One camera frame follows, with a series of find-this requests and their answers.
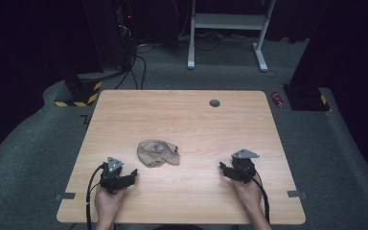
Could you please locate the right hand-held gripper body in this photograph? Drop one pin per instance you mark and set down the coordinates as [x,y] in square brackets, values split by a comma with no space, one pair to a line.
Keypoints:
[244,167]

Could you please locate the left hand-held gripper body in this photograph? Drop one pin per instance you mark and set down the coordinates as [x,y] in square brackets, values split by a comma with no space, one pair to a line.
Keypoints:
[111,179]

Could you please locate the beige cloth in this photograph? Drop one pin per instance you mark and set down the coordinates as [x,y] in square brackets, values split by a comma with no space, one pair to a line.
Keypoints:
[158,153]

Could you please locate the person's left hand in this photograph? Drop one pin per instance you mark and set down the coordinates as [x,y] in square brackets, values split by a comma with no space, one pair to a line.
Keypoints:
[108,204]

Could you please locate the person's right hand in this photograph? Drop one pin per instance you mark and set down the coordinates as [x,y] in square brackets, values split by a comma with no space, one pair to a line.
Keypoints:
[249,195]

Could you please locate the grey tape piece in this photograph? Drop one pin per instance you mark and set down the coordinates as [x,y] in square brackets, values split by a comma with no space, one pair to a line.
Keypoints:
[296,194]
[65,196]

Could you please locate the grey round table grommet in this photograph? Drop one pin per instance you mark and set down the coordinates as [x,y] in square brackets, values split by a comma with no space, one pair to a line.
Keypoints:
[214,103]

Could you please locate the red can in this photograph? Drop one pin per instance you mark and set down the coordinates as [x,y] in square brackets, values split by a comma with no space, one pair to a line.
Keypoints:
[277,99]

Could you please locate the black yellow striped stand base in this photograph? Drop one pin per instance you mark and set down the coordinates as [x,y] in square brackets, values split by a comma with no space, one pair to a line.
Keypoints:
[83,92]

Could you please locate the black equipment rack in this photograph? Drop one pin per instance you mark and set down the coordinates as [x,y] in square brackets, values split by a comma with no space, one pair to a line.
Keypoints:
[115,32]

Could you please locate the white metal desk frame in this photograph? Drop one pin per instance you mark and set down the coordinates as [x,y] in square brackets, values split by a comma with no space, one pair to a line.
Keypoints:
[226,21]

